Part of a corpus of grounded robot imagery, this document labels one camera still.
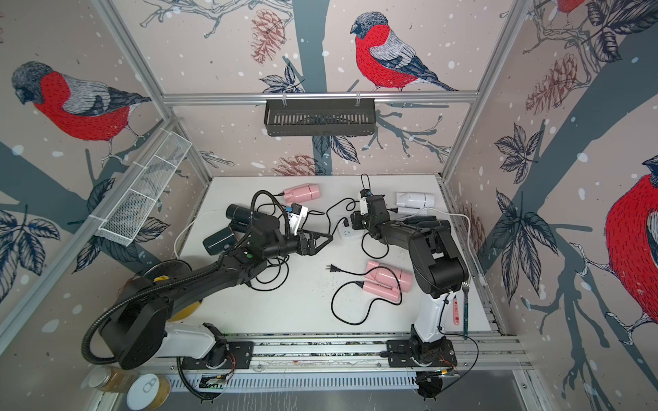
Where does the dark folded blow dryer left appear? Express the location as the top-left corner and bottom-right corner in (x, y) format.
(226, 204), (251, 233)

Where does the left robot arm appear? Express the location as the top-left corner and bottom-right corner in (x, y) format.
(81, 229), (333, 370)

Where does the white cable of right strip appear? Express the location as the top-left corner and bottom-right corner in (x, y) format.
(434, 207), (473, 248)

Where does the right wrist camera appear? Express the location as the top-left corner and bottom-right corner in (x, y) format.
(359, 188), (372, 215)

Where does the black cord of white dryer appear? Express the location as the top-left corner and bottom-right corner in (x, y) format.
(307, 197), (361, 237)

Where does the dark blow dryer right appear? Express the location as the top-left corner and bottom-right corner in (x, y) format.
(403, 216), (452, 232)

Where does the black metal wall shelf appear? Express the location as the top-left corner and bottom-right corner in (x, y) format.
(264, 99), (376, 137)

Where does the black cord of dark dryer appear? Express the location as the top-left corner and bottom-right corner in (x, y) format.
(359, 230), (392, 260)
(246, 253), (291, 293)

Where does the black cord of back pink dryer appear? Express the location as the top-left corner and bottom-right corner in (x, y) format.
(256, 192), (294, 227)

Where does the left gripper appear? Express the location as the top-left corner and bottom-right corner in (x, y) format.
(263, 228), (332, 261)

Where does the pink folded blow dryer front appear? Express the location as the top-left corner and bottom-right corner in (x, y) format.
(363, 260), (413, 303)

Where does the black cord of front pink dryer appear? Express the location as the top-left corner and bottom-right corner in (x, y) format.
(326, 264), (404, 327)

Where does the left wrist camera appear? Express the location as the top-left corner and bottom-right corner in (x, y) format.
(286, 203), (309, 236)

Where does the black cord of pink dryer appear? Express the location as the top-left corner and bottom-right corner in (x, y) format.
(256, 192), (294, 227)
(326, 264), (404, 327)

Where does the yellow pot with lid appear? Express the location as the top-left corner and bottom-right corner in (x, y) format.
(138, 259), (204, 323)

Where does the white wire mesh basket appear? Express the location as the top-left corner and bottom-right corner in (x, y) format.
(95, 128), (192, 246)

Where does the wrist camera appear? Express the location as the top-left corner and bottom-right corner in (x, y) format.
(359, 188), (372, 215)
(286, 203), (309, 236)

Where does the pink blow dryer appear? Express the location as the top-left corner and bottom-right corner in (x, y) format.
(363, 260), (413, 303)
(284, 183), (320, 204)

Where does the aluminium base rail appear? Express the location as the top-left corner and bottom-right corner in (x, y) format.
(143, 331), (533, 373)

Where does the spoon with red handle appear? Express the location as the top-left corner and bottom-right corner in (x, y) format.
(452, 295), (461, 326)

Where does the glass jar with lid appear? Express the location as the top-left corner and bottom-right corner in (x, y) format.
(82, 365), (138, 393)

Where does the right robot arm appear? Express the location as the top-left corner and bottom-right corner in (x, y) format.
(351, 189), (469, 365)

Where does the tin can with lid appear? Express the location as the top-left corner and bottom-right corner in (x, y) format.
(126, 373), (171, 410)

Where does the white folded blow dryer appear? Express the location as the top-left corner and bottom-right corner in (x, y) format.
(396, 192), (435, 216)

